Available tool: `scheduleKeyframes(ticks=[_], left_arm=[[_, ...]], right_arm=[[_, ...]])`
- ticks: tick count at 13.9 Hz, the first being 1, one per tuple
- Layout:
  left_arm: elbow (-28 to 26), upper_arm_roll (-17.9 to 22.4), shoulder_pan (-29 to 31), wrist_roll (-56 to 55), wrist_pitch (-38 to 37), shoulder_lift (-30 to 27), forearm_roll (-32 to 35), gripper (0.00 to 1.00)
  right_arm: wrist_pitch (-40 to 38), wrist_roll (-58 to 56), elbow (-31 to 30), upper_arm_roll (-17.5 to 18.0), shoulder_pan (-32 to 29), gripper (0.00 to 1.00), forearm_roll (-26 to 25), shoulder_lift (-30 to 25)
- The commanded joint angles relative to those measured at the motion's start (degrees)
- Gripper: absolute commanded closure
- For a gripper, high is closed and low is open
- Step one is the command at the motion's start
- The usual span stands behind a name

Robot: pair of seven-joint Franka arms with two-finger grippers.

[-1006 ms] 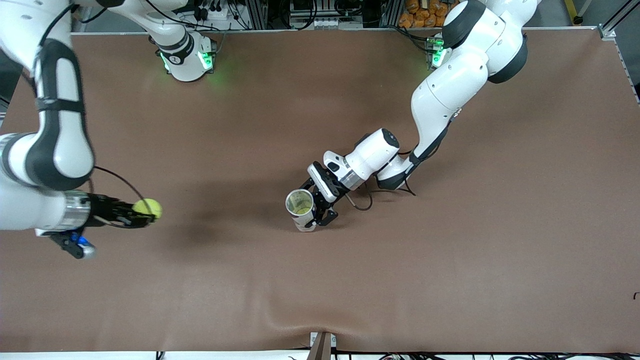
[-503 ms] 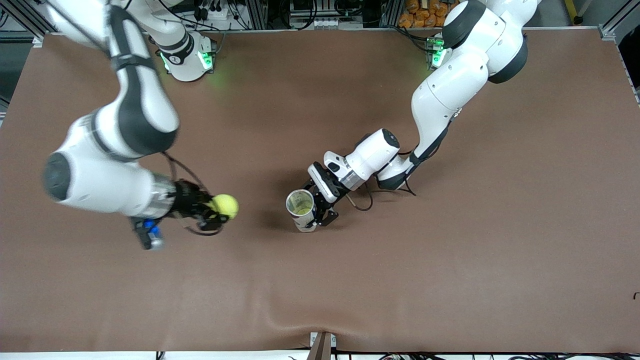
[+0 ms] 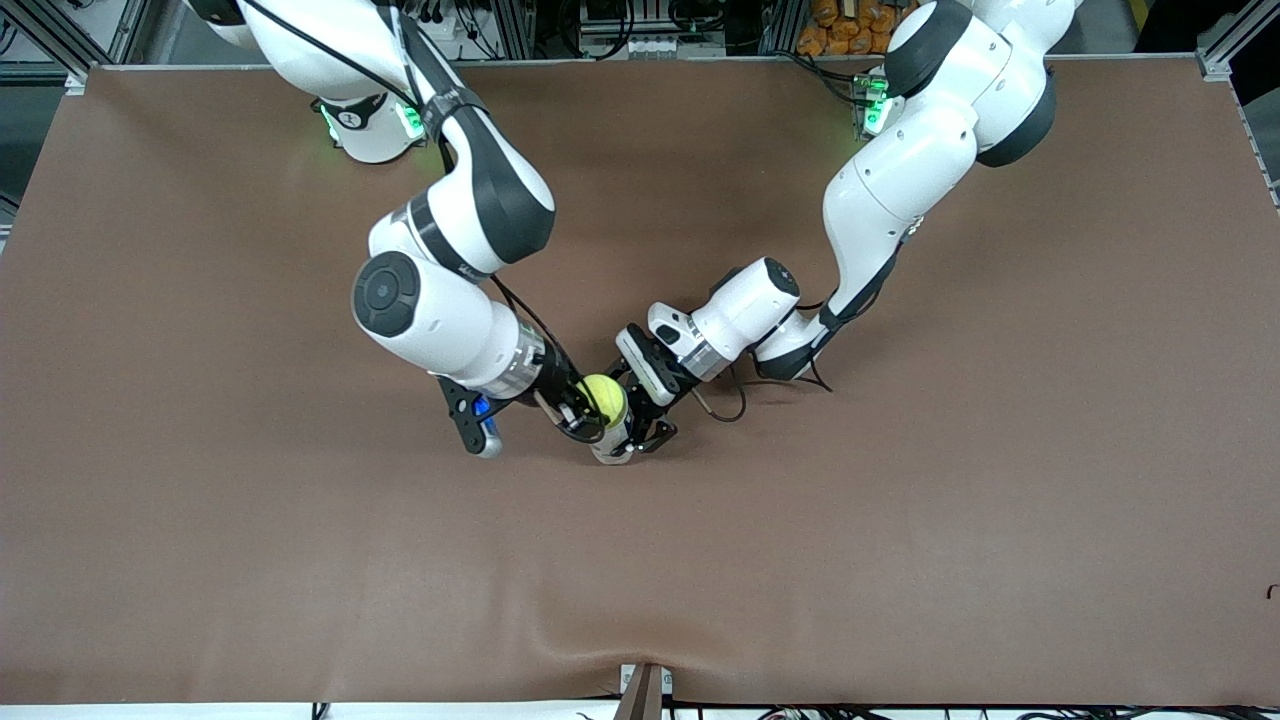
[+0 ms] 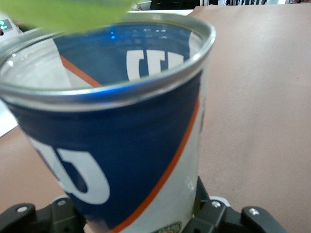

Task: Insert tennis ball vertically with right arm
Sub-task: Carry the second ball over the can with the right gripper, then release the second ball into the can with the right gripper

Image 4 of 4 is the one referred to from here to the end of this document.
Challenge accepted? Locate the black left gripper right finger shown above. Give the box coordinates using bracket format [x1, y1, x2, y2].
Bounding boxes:
[189, 176, 290, 233]

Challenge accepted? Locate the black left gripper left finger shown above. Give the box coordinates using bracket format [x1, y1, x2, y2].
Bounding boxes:
[0, 196, 86, 233]

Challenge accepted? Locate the blue white tennis ball can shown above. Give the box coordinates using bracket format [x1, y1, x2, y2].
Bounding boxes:
[0, 12, 217, 233]

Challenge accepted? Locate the yellow tennis ball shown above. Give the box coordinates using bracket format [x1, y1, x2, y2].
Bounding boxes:
[0, 0, 139, 33]

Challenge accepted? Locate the brown table mat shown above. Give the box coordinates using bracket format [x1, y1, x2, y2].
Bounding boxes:
[0, 3, 311, 233]

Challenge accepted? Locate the green lit display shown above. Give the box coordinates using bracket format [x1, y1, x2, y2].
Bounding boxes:
[0, 18, 12, 32]

